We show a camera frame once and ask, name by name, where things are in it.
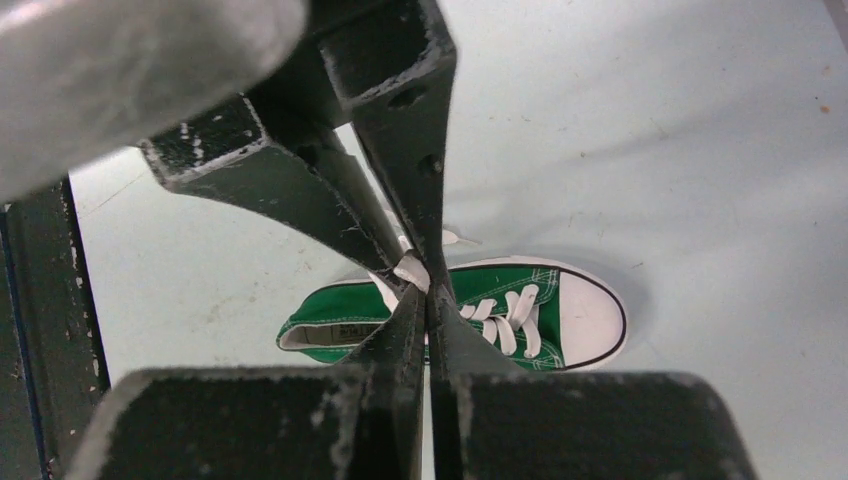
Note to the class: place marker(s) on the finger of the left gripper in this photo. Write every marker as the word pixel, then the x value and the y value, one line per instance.
pixel 285 168
pixel 391 68

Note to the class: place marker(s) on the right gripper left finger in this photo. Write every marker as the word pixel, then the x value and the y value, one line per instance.
pixel 358 419

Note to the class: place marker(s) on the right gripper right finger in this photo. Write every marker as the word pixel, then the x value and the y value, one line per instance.
pixel 493 420

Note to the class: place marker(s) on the white shoelace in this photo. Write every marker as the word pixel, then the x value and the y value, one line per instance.
pixel 507 312

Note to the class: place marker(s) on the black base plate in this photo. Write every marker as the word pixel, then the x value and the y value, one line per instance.
pixel 53 367

